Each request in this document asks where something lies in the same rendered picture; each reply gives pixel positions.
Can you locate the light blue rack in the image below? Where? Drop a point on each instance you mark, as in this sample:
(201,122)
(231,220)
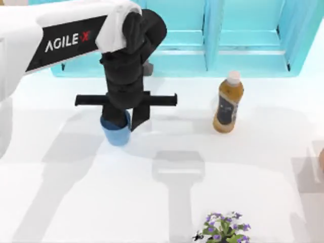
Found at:
(235,33)

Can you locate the brown bottle with white cap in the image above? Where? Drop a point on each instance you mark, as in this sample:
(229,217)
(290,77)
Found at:
(229,101)

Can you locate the brown rounded object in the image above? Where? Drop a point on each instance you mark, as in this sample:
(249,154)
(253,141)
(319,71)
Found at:
(321,162)

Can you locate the pale grey rounded box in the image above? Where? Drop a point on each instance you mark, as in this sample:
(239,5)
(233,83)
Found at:
(149,68)

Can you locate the purple flowering plant pot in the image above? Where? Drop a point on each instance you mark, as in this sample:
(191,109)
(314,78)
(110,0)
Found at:
(222,229)

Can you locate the blue cup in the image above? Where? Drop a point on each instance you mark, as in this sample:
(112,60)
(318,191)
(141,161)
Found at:
(117,135)

